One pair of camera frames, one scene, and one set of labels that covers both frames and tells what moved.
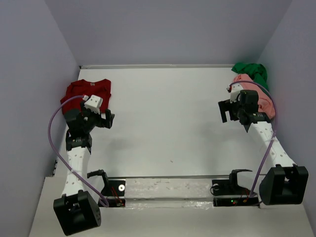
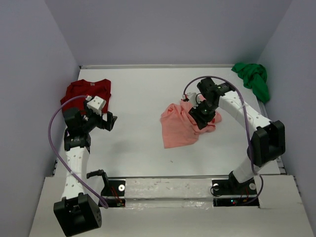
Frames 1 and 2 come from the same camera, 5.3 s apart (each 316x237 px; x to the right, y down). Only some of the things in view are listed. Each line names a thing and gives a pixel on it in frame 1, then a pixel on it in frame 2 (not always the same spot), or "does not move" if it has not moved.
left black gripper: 108,119 does not move
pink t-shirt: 266,104 to 178,127
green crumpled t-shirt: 257,71 does not move
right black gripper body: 226,110 to 200,119
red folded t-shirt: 102,89 does not move
